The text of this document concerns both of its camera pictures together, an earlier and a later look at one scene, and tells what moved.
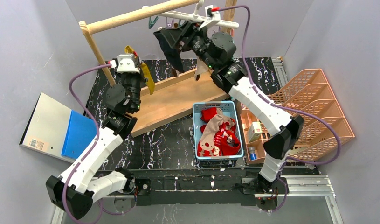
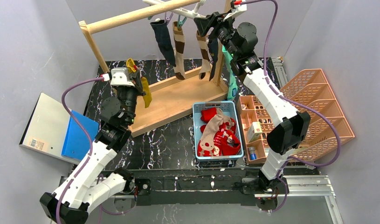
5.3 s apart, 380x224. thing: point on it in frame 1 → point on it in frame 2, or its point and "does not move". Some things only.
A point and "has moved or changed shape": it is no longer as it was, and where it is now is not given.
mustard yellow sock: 129,50 → 131,67
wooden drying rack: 163,100 does not move
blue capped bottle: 253,155 does not move
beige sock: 213,127 does not move
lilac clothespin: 169,22 has moved or changed shape
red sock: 226,142 does not move
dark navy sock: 172,54 has moved or changed shape
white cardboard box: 254,131 does not move
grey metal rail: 280,70 does not move
